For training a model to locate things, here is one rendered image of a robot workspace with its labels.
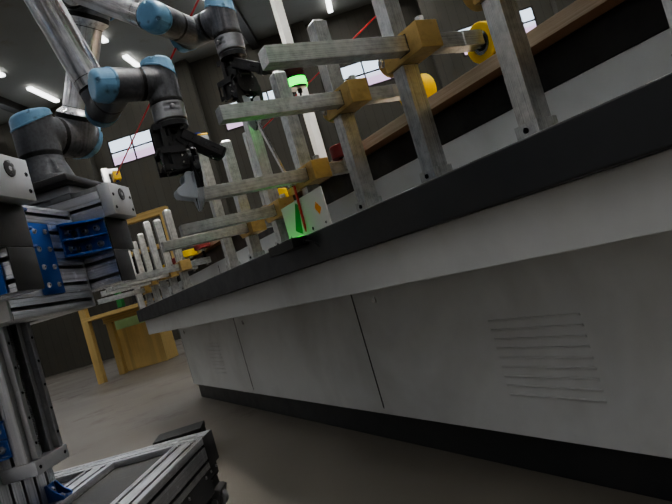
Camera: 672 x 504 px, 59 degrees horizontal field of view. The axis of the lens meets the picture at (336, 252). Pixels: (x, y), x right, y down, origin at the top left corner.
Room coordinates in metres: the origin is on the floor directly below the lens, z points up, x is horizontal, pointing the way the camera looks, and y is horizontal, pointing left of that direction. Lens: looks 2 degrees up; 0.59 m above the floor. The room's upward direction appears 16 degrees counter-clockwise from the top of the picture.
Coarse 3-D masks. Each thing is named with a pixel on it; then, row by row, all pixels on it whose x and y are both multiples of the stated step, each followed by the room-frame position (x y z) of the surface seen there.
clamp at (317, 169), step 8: (312, 160) 1.45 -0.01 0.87; (320, 160) 1.46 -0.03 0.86; (312, 168) 1.45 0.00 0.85; (320, 168) 1.46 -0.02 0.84; (328, 168) 1.47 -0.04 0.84; (312, 176) 1.46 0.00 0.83; (320, 176) 1.46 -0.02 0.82; (328, 176) 1.47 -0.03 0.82; (296, 184) 1.55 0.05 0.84; (304, 184) 1.51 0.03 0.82; (312, 184) 1.52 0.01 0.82
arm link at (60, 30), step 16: (32, 0) 1.32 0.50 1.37; (48, 0) 1.33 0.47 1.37; (48, 16) 1.33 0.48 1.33; (64, 16) 1.34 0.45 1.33; (48, 32) 1.34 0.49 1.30; (64, 32) 1.34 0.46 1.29; (64, 48) 1.34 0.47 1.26; (80, 48) 1.35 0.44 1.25; (64, 64) 1.35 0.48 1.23; (80, 64) 1.35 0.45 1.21; (96, 64) 1.37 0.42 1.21; (80, 80) 1.35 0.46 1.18; (96, 112) 1.36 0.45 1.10
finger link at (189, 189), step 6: (186, 174) 1.33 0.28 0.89; (192, 174) 1.34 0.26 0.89; (186, 180) 1.33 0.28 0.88; (192, 180) 1.33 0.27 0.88; (180, 186) 1.32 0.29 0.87; (186, 186) 1.32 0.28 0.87; (192, 186) 1.33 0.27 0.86; (180, 192) 1.32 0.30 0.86; (186, 192) 1.32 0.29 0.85; (192, 192) 1.33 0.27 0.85; (198, 192) 1.33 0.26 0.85; (198, 198) 1.34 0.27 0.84; (204, 198) 1.35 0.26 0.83; (198, 204) 1.35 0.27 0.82
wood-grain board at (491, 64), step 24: (576, 0) 0.94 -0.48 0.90; (600, 0) 0.91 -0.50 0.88; (624, 0) 0.92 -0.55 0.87; (552, 24) 0.99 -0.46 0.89; (576, 24) 0.97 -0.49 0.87; (480, 72) 1.15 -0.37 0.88; (432, 96) 1.28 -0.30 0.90; (456, 96) 1.24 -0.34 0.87; (384, 144) 1.54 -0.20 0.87; (288, 192) 2.00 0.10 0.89; (216, 240) 2.79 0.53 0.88
